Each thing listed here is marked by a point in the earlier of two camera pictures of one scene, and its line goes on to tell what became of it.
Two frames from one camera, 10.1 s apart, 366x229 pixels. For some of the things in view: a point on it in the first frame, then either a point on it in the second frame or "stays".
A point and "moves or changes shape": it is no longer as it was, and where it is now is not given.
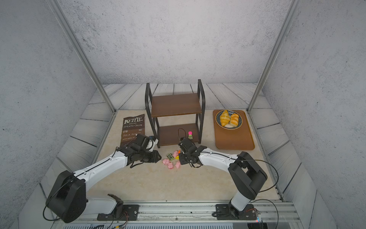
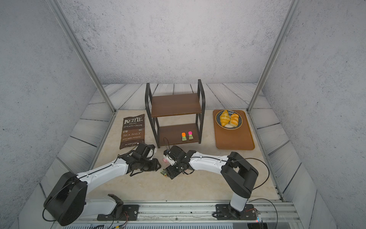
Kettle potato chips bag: [132, 126] stays
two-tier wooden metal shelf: [173, 117] stays
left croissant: [225, 118] stays
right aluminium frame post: [294, 8] stays
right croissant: [234, 120] stays
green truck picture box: [170, 157] moves or changes shape
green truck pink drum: [190, 135] stays
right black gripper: [181, 160] → [170, 173]
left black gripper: [155, 159] → [156, 165]
